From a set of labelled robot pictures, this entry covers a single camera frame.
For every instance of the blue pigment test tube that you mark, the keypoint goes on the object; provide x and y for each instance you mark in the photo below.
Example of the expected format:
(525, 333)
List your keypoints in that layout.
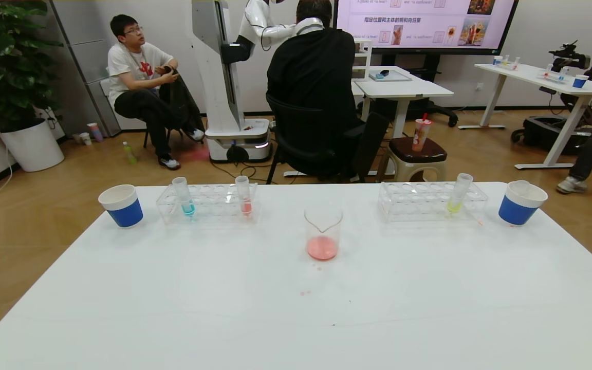
(188, 208)

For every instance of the black distant robot arm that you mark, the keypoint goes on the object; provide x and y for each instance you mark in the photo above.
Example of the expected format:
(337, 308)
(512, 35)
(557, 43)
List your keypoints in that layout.
(568, 54)

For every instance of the clear glass beaker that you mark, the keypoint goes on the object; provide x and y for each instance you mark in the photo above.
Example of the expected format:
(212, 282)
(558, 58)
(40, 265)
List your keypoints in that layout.
(322, 247)

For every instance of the clear plastic test tube rack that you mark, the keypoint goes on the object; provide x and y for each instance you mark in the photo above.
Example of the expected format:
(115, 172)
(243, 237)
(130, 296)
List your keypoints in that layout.
(214, 211)
(419, 204)

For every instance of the yellow pigment test tube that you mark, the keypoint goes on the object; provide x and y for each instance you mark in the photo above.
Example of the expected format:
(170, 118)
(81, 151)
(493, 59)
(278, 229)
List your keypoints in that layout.
(454, 206)

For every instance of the black office chair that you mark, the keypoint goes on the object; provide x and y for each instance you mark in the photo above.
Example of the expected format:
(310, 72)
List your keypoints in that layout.
(301, 133)

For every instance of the seated person black sweater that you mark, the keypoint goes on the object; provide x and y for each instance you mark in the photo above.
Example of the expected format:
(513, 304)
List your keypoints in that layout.
(311, 77)

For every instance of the beige stool brown seat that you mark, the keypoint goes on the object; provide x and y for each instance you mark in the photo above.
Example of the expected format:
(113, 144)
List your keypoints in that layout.
(419, 151)

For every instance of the white humanoid robot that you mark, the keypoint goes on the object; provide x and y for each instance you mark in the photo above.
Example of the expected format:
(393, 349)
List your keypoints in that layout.
(219, 77)

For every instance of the drink cup red straw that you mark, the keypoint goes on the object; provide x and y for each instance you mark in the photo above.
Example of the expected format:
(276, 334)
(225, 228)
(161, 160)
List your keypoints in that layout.
(421, 134)

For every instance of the black jacket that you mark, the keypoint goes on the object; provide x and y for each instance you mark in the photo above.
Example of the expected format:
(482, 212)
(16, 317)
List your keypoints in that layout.
(180, 105)

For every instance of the white drawer box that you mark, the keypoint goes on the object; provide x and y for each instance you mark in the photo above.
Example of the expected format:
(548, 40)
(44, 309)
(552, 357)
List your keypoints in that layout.
(364, 56)

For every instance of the white office desk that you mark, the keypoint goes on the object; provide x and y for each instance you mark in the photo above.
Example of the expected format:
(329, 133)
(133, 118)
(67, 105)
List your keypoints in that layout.
(532, 74)
(409, 88)

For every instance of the green plastic bottle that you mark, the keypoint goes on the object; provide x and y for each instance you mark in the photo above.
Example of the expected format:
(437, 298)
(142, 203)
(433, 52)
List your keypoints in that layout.
(130, 153)

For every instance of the blue white paper cup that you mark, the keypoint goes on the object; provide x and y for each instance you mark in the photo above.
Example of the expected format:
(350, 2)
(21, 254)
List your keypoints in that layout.
(124, 211)
(516, 209)

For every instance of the seated man white t-shirt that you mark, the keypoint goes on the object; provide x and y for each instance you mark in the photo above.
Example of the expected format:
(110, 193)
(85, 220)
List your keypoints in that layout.
(136, 67)

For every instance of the pink purple cup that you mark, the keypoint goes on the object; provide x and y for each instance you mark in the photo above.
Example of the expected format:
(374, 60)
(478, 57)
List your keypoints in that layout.
(95, 132)

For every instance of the large black-framed display screen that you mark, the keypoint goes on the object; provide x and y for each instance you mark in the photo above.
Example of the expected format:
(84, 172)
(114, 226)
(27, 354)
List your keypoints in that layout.
(429, 25)

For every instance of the small white cup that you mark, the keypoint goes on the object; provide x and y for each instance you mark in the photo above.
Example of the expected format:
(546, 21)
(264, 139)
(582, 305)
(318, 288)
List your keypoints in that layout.
(85, 139)

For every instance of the grey metal cabinet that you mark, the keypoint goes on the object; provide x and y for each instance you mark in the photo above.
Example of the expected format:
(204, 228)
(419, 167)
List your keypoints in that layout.
(82, 51)

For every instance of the white plant pot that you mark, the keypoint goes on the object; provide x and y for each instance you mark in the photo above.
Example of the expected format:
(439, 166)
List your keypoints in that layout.
(31, 146)

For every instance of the small blue paper cup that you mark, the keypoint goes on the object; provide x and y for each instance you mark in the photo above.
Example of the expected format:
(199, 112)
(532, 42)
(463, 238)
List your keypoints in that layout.
(580, 82)

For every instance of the green leafy plant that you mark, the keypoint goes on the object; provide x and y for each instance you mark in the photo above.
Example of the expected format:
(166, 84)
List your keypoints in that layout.
(3, 67)

